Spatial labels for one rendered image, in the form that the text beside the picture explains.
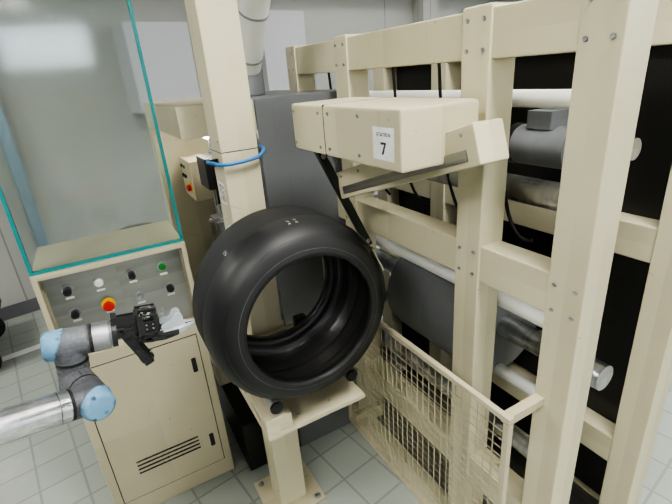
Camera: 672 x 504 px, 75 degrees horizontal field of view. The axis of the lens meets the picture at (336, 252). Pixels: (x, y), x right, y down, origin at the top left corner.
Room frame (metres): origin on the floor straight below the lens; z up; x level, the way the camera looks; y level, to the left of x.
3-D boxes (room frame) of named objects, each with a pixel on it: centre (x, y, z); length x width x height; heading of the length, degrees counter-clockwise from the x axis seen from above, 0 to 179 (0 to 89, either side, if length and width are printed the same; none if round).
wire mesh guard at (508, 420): (1.28, -0.21, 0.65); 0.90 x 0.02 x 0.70; 28
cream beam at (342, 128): (1.36, -0.14, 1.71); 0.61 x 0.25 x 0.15; 28
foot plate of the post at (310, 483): (1.54, 0.32, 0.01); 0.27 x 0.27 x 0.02; 28
